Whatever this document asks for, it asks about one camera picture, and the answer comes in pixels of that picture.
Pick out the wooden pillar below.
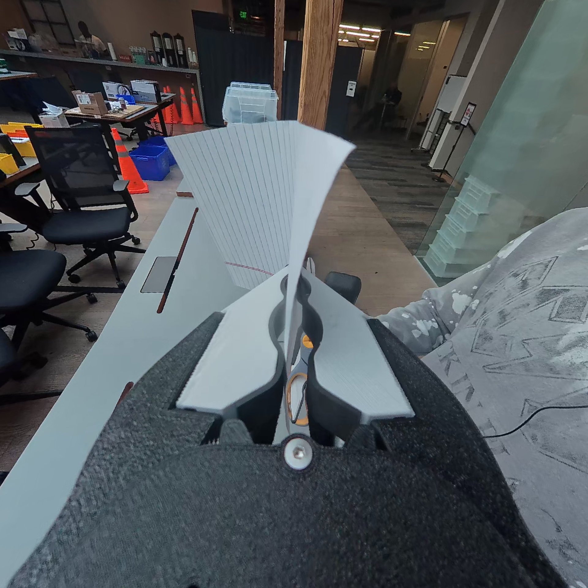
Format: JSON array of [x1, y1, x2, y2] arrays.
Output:
[[298, 0, 344, 131]]

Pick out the cardboard box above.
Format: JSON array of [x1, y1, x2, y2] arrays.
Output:
[[73, 91, 108, 115]]

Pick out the long grey wall counter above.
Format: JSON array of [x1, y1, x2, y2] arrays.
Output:
[[0, 48, 203, 92]]

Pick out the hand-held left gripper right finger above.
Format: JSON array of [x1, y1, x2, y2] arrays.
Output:
[[298, 268, 416, 423]]

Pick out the grey spattered sweatshirt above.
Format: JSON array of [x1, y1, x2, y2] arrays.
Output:
[[377, 207, 588, 588]]

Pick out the desk cable cover plate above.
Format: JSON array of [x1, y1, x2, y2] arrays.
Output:
[[140, 256, 179, 294]]

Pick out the lined white paper sheet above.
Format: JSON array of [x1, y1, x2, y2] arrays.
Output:
[[164, 120, 357, 368]]

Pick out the stack of clear containers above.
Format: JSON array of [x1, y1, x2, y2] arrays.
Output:
[[423, 176, 501, 277]]

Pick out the grey desk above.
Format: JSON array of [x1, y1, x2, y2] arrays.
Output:
[[0, 177, 373, 570]]

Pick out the clear plastic storage container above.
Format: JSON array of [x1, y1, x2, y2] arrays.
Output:
[[222, 82, 279, 125]]

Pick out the blue plastic bin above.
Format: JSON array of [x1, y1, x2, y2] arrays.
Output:
[[140, 135, 177, 166], [130, 145, 171, 181]]

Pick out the black mesh office chair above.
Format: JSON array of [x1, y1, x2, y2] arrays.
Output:
[[16, 123, 148, 290]]

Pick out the wooden work table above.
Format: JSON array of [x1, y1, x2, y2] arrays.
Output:
[[64, 92, 177, 143]]

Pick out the grey scissors with yellow pivot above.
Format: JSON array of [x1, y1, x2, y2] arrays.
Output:
[[282, 256, 321, 425]]

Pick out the large orange traffic cone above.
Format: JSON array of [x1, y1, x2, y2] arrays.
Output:
[[111, 128, 150, 194]]

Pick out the sign on floor stand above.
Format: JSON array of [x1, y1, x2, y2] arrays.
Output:
[[429, 102, 477, 182]]

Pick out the white printed box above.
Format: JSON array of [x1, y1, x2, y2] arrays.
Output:
[[130, 79, 162, 104]]

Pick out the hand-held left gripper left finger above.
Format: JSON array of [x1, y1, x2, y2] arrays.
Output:
[[176, 269, 290, 422]]

